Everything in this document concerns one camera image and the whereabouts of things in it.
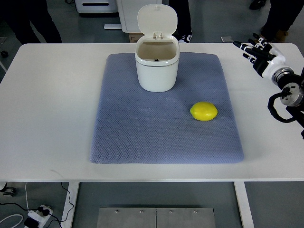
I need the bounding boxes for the blue grey quilted mat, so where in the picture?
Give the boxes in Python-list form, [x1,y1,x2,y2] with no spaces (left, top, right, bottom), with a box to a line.
[90,52,244,164]

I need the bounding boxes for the grey metal base plate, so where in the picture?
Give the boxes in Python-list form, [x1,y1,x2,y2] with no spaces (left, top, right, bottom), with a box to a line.
[97,208,216,228]

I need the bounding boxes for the black power cable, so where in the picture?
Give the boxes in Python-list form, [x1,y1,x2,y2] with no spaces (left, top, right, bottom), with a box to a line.
[0,182,75,228]

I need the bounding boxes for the white appliance with slot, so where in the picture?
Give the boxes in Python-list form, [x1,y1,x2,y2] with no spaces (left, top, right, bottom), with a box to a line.
[75,0,118,14]

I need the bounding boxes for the white table left leg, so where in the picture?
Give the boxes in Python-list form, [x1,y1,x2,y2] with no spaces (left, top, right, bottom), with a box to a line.
[61,182,80,228]

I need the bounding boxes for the white table leg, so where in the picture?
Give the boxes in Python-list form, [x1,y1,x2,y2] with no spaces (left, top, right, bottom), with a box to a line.
[234,181,254,228]
[61,182,80,228]

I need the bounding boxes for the white table right leg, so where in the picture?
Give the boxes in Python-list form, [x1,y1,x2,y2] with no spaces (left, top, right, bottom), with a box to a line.
[234,181,254,228]

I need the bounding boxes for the grey floor outlet plate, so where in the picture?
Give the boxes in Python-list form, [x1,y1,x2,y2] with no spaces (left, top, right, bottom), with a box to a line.
[220,36,234,43]

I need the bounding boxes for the white cable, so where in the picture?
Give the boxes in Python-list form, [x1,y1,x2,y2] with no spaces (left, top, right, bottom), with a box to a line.
[0,214,24,228]

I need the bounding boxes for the person legs dark trousers left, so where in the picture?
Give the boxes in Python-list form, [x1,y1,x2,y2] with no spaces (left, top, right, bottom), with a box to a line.
[0,0,62,45]

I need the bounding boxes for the black shoe top right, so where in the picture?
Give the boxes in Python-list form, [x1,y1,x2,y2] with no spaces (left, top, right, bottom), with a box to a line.
[249,0,266,10]

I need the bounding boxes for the person black white sneakers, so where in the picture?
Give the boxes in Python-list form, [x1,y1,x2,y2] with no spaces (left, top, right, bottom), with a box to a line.
[169,0,192,43]

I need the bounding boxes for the white power strip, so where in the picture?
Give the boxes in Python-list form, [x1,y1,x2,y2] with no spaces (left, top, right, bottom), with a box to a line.
[28,205,53,228]

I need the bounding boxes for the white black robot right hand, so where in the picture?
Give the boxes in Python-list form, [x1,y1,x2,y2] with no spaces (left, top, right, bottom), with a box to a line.
[233,33,285,78]

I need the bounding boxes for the white trash can open lid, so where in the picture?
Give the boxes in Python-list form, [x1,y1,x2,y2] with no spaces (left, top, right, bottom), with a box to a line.
[135,4,180,92]

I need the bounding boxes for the white cabinet stand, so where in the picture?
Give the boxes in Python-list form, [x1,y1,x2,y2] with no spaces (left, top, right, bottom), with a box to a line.
[104,0,154,33]

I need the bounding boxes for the cardboard box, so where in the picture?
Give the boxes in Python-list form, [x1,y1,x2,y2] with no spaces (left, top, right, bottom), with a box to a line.
[129,33,144,43]

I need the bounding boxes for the yellow lemon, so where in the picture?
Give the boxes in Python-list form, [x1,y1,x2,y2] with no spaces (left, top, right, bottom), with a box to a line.
[190,102,218,121]

